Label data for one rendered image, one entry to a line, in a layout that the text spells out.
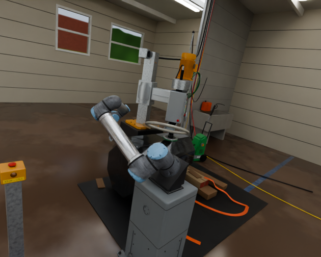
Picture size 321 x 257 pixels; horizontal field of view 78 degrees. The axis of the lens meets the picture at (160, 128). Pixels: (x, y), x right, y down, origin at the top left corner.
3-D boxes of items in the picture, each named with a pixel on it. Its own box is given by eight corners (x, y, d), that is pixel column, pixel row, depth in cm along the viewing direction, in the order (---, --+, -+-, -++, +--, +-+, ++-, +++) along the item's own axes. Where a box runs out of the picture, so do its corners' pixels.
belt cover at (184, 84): (176, 87, 350) (178, 77, 346) (190, 90, 347) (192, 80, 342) (168, 91, 259) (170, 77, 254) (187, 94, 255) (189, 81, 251)
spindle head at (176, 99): (168, 117, 308) (173, 88, 295) (182, 120, 305) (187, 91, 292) (164, 122, 273) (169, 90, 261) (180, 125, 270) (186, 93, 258)
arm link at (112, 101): (112, 89, 162) (126, 103, 229) (100, 98, 161) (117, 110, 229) (121, 100, 161) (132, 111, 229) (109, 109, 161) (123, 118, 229)
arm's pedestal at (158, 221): (187, 263, 195) (207, 189, 172) (149, 298, 161) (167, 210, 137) (154, 231, 228) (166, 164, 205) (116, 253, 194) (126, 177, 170)
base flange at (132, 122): (124, 121, 377) (124, 119, 376) (144, 120, 409) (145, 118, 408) (138, 129, 343) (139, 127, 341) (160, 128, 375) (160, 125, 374)
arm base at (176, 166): (184, 160, 164) (180, 154, 158) (172, 180, 157) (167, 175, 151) (167, 154, 177) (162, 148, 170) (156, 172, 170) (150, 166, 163)
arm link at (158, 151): (177, 160, 155) (167, 149, 143) (159, 174, 154) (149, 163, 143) (168, 149, 166) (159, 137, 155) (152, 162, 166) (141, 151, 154)
